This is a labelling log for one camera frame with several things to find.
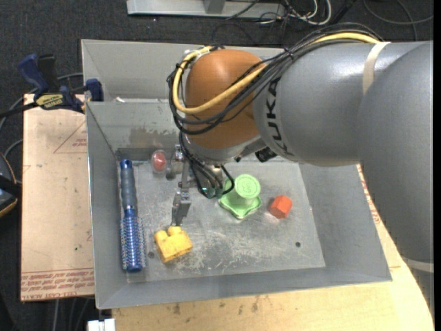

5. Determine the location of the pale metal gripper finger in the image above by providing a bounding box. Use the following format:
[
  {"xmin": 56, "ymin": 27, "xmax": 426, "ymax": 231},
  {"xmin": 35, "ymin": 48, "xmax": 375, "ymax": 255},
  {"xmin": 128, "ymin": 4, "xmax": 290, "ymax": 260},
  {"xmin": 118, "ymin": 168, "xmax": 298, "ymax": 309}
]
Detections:
[
  {"xmin": 170, "ymin": 188, "xmax": 193, "ymax": 228},
  {"xmin": 165, "ymin": 144, "xmax": 185, "ymax": 181}
]

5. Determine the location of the clear capsule with red ball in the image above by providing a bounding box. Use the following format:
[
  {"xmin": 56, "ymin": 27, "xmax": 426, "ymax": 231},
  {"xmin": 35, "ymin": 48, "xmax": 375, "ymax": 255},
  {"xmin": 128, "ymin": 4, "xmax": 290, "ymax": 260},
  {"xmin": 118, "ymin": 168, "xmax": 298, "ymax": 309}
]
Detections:
[{"xmin": 150, "ymin": 148, "xmax": 169, "ymax": 176}]

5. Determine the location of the yellow toy brick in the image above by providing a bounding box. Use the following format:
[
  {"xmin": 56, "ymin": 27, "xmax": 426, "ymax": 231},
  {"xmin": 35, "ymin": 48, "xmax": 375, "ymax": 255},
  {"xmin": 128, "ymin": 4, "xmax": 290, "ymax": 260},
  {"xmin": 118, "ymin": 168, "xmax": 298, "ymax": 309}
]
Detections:
[{"xmin": 153, "ymin": 225, "xmax": 194, "ymax": 264}]

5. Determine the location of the green plastic spool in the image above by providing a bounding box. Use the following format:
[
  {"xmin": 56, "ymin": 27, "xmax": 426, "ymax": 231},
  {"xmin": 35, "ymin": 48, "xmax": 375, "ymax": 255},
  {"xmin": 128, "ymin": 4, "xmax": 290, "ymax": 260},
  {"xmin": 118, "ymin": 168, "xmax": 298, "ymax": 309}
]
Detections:
[{"xmin": 217, "ymin": 173, "xmax": 263, "ymax": 221}]

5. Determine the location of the blue hairbrush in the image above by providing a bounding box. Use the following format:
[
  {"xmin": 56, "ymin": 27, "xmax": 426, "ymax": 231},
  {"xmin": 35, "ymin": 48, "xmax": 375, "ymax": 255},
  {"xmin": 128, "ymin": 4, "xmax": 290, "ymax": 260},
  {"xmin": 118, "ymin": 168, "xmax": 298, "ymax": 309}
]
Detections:
[{"xmin": 119, "ymin": 159, "xmax": 147, "ymax": 273}]

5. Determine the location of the grey metal bin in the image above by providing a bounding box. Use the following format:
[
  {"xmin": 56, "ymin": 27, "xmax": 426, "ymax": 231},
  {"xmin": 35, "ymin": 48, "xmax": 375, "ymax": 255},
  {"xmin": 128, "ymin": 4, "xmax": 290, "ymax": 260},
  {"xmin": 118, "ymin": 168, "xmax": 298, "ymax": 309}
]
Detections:
[{"xmin": 81, "ymin": 39, "xmax": 393, "ymax": 310}]

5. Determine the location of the orange-red faceted block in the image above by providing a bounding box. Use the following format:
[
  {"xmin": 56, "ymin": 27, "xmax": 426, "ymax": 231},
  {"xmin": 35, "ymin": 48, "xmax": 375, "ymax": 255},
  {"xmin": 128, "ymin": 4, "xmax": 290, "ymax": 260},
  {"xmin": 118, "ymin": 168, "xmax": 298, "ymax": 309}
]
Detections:
[{"xmin": 267, "ymin": 194, "xmax": 294, "ymax": 221}]

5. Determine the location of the brown cardboard board red print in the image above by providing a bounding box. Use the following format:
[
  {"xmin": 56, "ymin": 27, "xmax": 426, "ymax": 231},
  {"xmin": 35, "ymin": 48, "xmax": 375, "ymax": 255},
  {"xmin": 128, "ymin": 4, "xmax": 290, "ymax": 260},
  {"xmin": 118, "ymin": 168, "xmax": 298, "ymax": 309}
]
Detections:
[{"xmin": 20, "ymin": 93, "xmax": 403, "ymax": 303}]

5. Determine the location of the black cylinder on white bracket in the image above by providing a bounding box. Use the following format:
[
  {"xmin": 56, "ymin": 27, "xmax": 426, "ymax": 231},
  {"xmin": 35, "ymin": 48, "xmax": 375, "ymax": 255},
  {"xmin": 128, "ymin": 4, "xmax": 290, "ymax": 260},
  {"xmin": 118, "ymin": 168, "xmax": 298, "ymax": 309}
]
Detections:
[{"xmin": 254, "ymin": 146, "xmax": 278, "ymax": 163}]

